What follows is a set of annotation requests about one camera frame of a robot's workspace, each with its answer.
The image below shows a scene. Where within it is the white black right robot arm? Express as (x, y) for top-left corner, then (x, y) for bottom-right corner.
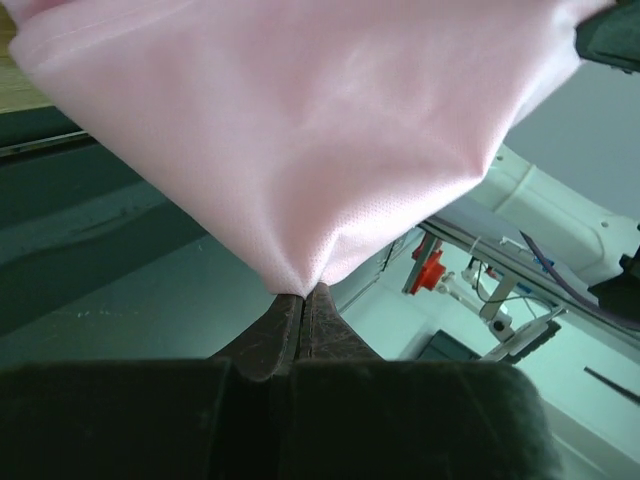
(470, 147), (639, 331)

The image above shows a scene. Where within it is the light pink t-shirt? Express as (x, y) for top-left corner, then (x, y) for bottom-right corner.
(5, 0), (607, 296)

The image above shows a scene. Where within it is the red black background device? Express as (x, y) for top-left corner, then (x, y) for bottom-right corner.
(402, 232), (447, 295)

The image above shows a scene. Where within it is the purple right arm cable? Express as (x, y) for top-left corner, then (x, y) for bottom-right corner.
(517, 229), (601, 306)

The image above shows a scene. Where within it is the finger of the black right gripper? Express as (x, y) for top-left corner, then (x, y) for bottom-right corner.
(575, 1), (639, 74)

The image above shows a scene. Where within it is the aluminium front frame rail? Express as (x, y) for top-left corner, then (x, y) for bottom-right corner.
(0, 130), (92, 158)

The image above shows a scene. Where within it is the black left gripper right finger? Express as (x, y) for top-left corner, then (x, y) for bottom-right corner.
(284, 282), (566, 480)

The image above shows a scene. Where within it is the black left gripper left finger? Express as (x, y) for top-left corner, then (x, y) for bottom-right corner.
(1, 295), (304, 479)

